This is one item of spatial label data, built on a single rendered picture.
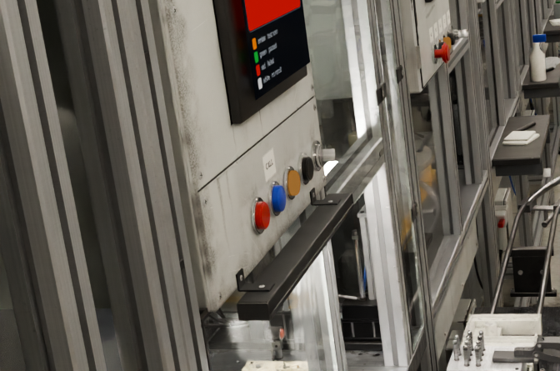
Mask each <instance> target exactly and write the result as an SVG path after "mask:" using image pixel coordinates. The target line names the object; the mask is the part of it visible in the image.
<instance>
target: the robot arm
mask: <svg viewBox="0 0 560 371"><path fill-rule="evenodd" d="M554 349H560V337H538V338H537V342H536V344H535V345H534V346H533V347H516V348H514V351H499V350H495V351H494V353H493V356H492V361H493V362H507V363H534V359H535V358H538V359H542V360H546V361H549V362H554V363H560V351H558V350H554Z"/></svg>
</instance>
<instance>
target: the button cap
mask: <svg viewBox="0 0 560 371"><path fill-rule="evenodd" d="M272 200H273V206H274V208H275V210H276V211H277V212H282V211H283V210H284V209H285V206H286V194H285V190H284V187H283V186H282V185H276V186H275V187H274V190H273V195H272Z"/></svg>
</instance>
